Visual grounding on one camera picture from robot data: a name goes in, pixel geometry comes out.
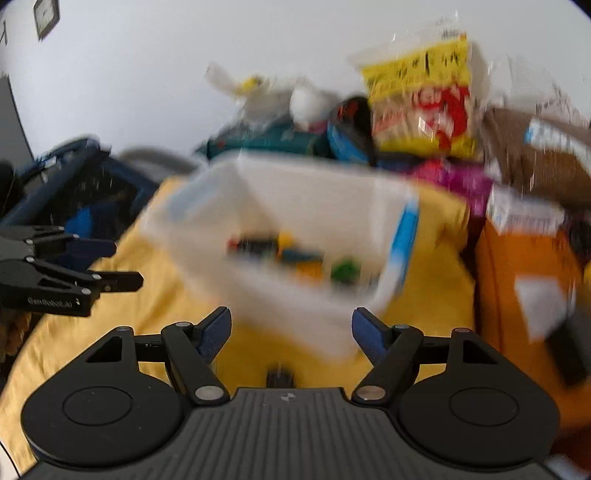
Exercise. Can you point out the orange box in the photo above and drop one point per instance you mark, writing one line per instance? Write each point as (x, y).
(512, 258)

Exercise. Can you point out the magenta package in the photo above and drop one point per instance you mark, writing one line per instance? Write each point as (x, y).
(457, 187)

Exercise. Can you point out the white round object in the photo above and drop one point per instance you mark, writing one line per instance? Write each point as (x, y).
(309, 105)

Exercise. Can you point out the teal box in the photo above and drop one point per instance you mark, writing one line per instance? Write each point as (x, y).
(268, 141)

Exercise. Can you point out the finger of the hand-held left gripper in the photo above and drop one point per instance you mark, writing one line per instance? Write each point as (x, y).
(122, 280)
(90, 254)

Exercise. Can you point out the brown bag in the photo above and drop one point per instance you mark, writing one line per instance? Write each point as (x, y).
(531, 157)

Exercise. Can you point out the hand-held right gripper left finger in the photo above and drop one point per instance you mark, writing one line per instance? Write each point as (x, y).
(214, 332)

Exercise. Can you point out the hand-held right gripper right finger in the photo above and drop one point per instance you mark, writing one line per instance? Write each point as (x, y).
(369, 332)

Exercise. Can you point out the yellow and red snack bag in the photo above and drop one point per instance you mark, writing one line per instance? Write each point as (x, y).
(420, 106)

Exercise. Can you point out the black red blue package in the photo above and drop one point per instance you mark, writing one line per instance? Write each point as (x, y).
(351, 129)

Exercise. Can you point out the dark wall clock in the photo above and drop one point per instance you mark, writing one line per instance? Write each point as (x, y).
(47, 18)

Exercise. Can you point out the black flat object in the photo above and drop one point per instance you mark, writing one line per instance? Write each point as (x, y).
(568, 353)

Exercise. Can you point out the white plastic bag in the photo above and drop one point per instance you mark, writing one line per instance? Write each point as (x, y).
(258, 94)

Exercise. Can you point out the white plastic storage bin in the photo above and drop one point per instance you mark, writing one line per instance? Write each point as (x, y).
(314, 198)

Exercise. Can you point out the white box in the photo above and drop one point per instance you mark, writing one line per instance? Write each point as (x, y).
(524, 210)

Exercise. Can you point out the black and blue mesh carrier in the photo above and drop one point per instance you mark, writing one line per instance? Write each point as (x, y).
(92, 184)

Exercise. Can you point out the dark grey panel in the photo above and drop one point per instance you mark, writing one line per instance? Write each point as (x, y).
(14, 124)

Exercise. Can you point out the yellow cloth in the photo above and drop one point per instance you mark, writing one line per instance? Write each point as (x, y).
(438, 286)

